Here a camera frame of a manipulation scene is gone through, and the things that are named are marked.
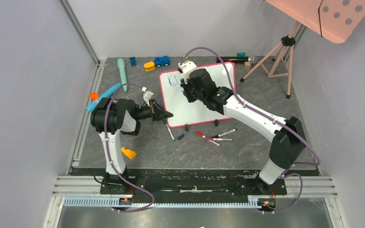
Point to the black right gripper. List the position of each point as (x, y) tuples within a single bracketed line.
[(188, 89)]

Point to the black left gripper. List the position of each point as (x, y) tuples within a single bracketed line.
[(157, 112)]

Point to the pink framed whiteboard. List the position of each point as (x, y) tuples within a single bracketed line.
[(185, 113)]

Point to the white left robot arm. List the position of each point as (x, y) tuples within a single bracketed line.
[(112, 119)]

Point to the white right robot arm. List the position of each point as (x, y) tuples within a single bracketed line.
[(286, 135)]

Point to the green capped marker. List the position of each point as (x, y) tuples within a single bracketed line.
[(169, 130)]

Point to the blue toy car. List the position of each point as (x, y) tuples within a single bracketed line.
[(162, 61)]

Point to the red capped marker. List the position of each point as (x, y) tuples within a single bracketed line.
[(207, 139)]

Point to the yellow oval toy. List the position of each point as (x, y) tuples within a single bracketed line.
[(149, 66)]

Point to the orange wedge block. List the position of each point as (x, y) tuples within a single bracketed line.
[(130, 154)]

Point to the wooden cube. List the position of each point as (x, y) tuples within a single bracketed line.
[(247, 65)]

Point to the purple capped marker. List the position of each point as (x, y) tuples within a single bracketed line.
[(221, 139)]

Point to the black capped marker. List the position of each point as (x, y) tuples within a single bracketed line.
[(225, 133)]

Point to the dark blue block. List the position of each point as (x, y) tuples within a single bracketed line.
[(133, 61)]

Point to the teal toy microphone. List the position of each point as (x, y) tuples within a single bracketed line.
[(122, 73)]

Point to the small orange toy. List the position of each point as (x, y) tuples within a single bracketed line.
[(94, 96)]

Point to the large light blue marker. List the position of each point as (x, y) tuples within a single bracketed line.
[(91, 106)]

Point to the pink tripod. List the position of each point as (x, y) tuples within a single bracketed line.
[(286, 43)]

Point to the pink perforated panel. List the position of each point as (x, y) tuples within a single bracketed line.
[(334, 20)]

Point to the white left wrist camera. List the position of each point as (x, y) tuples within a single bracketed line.
[(147, 95)]

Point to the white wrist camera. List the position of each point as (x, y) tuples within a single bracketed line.
[(147, 95), (185, 68)]

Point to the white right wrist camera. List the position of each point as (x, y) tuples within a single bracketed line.
[(185, 68)]

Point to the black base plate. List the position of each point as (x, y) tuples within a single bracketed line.
[(190, 185)]

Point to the white toothed cable rail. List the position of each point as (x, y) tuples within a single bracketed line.
[(116, 202)]

